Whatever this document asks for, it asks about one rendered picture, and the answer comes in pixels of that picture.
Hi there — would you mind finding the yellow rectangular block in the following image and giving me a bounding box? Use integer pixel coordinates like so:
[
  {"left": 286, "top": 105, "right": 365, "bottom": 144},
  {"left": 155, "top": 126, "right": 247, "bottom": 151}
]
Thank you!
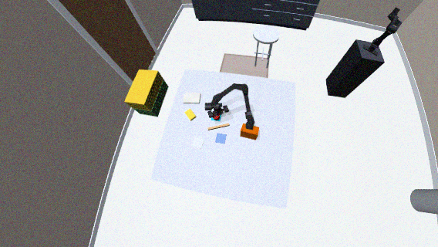
[{"left": 185, "top": 109, "right": 196, "bottom": 121}]

